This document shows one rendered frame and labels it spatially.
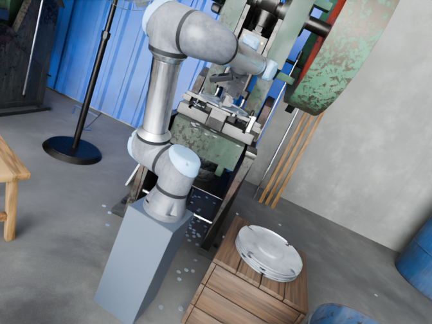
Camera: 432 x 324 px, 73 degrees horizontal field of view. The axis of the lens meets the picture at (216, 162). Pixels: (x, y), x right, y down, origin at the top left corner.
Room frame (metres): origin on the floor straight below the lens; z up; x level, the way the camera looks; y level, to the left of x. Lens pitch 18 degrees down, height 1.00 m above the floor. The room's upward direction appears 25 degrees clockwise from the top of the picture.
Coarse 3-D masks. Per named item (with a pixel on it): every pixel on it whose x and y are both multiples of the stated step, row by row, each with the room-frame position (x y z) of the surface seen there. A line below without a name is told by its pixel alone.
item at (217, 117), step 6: (216, 108) 1.41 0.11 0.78; (210, 114) 1.53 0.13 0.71; (216, 114) 1.53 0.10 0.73; (222, 114) 1.53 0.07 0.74; (228, 114) 1.41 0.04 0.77; (210, 120) 1.53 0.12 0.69; (216, 120) 1.53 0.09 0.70; (222, 120) 1.53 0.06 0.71; (210, 126) 1.53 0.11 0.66; (216, 126) 1.53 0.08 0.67; (222, 126) 1.53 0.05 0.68
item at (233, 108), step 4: (204, 96) 1.56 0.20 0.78; (208, 96) 1.63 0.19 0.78; (212, 96) 1.69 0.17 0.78; (208, 100) 1.46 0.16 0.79; (212, 100) 1.55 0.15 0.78; (216, 100) 1.57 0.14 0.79; (216, 104) 1.48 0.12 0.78; (232, 104) 1.72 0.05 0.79; (220, 108) 1.44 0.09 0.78; (224, 108) 1.48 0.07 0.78; (228, 108) 1.53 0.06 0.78; (232, 108) 1.56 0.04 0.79; (236, 108) 1.67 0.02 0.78; (232, 112) 1.45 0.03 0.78; (236, 112) 1.51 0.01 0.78; (240, 112) 1.58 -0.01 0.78; (244, 112) 1.65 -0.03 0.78; (244, 116) 1.52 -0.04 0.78
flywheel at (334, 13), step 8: (344, 0) 1.90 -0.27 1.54; (336, 8) 1.94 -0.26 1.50; (328, 16) 2.02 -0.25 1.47; (336, 16) 1.95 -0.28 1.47; (328, 32) 1.65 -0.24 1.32; (320, 40) 1.99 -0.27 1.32; (312, 48) 2.00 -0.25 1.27; (312, 56) 1.97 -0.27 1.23; (304, 64) 2.01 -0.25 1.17; (304, 72) 1.91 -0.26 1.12
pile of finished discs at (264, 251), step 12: (252, 228) 1.19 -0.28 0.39; (264, 228) 1.23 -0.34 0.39; (240, 240) 1.04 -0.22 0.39; (252, 240) 1.09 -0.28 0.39; (264, 240) 1.12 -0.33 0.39; (276, 240) 1.18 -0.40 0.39; (240, 252) 1.01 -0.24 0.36; (252, 252) 1.01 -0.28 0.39; (264, 252) 1.04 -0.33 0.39; (276, 252) 1.08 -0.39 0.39; (288, 252) 1.13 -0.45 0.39; (252, 264) 0.97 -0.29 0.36; (264, 264) 0.96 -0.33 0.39; (276, 264) 1.00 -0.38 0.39; (288, 264) 1.04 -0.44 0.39; (300, 264) 1.08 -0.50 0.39; (276, 276) 0.96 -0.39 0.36; (288, 276) 0.97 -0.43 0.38
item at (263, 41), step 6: (246, 30) 1.63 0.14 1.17; (252, 30) 1.67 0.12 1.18; (240, 36) 1.63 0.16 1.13; (258, 36) 1.63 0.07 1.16; (264, 36) 1.70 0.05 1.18; (264, 42) 1.62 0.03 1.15; (258, 48) 1.62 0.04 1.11; (264, 48) 1.63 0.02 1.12; (228, 72) 1.60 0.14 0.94; (246, 84) 1.62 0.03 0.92; (246, 90) 1.70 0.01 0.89
